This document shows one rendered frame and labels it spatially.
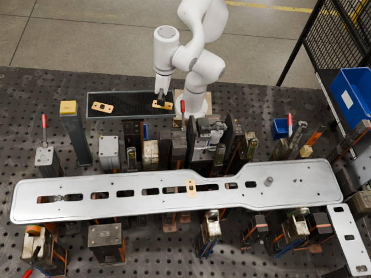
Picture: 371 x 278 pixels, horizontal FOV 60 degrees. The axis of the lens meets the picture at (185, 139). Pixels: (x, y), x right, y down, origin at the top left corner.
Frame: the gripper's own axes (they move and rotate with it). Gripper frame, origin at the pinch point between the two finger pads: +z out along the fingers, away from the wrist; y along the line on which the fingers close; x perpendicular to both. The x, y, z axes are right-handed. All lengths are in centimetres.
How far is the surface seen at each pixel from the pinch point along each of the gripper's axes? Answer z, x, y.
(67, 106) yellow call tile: 6.8, -38.2, 8.9
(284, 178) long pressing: 23, 59, 16
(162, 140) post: 13.8, 2.7, 13.0
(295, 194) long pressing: 23, 63, 23
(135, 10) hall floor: 123, -65, -215
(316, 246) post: 52, 85, 34
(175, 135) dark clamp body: 15.2, 7.6, 8.8
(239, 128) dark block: 11.0, 34.8, 1.8
